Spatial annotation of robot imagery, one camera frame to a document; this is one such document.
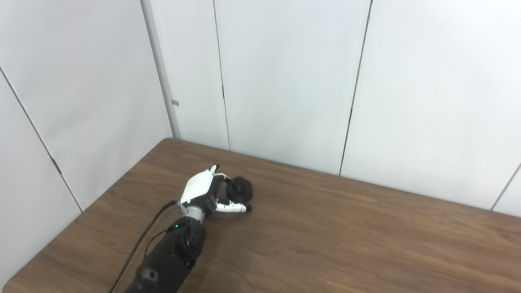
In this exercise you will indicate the white and black left hand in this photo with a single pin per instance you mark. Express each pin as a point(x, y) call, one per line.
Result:
point(197, 187)

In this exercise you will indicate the round black part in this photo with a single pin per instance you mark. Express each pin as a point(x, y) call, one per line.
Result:
point(240, 190)

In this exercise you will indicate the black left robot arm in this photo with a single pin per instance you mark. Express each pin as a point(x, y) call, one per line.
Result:
point(171, 260)

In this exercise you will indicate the gray wall corner post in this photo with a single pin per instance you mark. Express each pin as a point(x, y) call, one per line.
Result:
point(160, 69)

